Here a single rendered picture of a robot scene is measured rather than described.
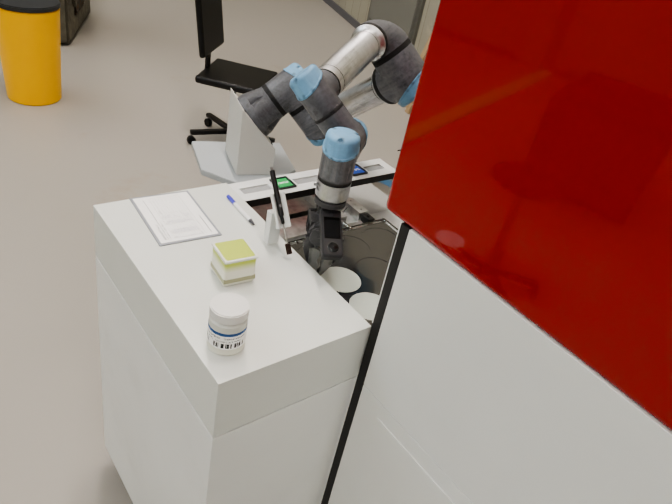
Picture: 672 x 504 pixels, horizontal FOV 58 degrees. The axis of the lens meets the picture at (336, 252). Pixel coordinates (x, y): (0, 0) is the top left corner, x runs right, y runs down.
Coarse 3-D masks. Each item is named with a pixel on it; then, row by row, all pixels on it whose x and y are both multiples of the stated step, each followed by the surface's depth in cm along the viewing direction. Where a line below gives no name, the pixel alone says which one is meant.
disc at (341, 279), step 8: (328, 272) 148; (336, 272) 148; (344, 272) 149; (352, 272) 150; (328, 280) 145; (336, 280) 146; (344, 280) 146; (352, 280) 147; (360, 280) 148; (336, 288) 143; (344, 288) 144; (352, 288) 144
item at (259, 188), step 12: (372, 168) 187; (384, 168) 188; (252, 180) 166; (264, 180) 168; (300, 180) 172; (312, 180) 174; (240, 192) 160; (252, 192) 162; (264, 192) 162; (288, 192) 164
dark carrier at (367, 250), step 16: (384, 224) 172; (352, 240) 162; (368, 240) 163; (384, 240) 165; (304, 256) 152; (320, 256) 153; (352, 256) 156; (368, 256) 157; (384, 256) 158; (368, 272) 151; (384, 272) 152; (368, 288) 145; (368, 320) 136
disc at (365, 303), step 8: (352, 296) 142; (360, 296) 142; (368, 296) 143; (376, 296) 143; (352, 304) 139; (360, 304) 140; (368, 304) 140; (376, 304) 141; (360, 312) 137; (368, 312) 138
